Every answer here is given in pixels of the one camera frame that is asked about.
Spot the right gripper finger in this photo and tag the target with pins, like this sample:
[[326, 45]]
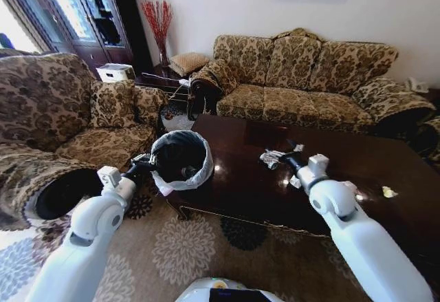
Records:
[[291, 144], [275, 157]]

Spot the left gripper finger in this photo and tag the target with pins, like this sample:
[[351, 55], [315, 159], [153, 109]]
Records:
[[156, 168], [143, 158]]

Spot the black bin with white liner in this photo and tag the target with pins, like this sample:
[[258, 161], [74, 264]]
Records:
[[185, 164]]

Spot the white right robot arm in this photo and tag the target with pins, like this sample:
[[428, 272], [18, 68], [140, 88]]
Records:
[[361, 240]]

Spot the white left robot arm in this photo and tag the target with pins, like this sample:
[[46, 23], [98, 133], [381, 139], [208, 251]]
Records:
[[86, 240]]

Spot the crumpled silver white wrapper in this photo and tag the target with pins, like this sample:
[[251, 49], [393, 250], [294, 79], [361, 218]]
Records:
[[271, 160]]

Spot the small white paper scrap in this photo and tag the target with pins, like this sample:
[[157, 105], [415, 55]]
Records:
[[298, 147]]

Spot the crumpled white paper piece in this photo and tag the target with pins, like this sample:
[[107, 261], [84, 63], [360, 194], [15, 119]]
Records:
[[295, 181]]

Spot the dark wooden coffee table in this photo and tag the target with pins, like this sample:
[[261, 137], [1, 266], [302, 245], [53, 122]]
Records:
[[247, 178]]

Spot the floral three-seat sofa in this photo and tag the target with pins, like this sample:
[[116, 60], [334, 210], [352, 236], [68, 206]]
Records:
[[295, 85]]

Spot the floral square cushion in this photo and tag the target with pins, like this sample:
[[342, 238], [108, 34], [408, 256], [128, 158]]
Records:
[[113, 104]]

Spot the dark wooden side table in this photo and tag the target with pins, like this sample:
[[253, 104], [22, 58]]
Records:
[[161, 80]]

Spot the floral patterned rug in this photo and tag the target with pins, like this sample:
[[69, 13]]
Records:
[[178, 247]]

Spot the white storage box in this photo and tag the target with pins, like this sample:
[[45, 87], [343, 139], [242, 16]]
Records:
[[115, 72]]

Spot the small yellow paper scrap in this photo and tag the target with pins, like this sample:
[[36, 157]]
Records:
[[388, 191]]

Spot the floral armchair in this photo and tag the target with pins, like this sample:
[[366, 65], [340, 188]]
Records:
[[44, 116]]

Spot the gold patterned cushion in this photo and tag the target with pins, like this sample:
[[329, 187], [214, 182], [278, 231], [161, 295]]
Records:
[[189, 62]]

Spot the red branches in vase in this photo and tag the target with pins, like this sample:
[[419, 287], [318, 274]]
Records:
[[159, 27]]

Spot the white robot front shell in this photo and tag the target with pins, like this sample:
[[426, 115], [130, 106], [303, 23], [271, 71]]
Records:
[[230, 291]]

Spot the dark wooden glass cabinet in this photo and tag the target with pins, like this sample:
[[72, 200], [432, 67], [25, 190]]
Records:
[[79, 16]]

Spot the floral chair with dark frame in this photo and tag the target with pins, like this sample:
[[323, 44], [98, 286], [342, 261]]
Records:
[[429, 137]]

